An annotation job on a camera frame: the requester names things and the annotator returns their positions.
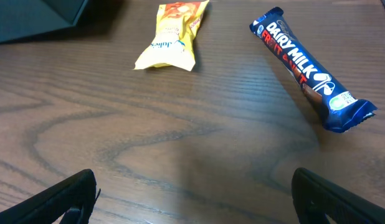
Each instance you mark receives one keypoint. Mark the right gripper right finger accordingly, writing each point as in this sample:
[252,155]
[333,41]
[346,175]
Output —
[316,200]

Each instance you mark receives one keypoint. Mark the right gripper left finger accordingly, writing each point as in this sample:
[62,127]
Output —
[72,200]

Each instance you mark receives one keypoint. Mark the blue Dairy Milk bar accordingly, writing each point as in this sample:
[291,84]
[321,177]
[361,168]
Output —
[336,107]

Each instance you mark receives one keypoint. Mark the dark green box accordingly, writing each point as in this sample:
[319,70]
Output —
[24,18]

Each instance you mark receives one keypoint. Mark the large yellow snack packet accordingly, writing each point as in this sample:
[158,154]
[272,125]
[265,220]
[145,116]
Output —
[176,27]

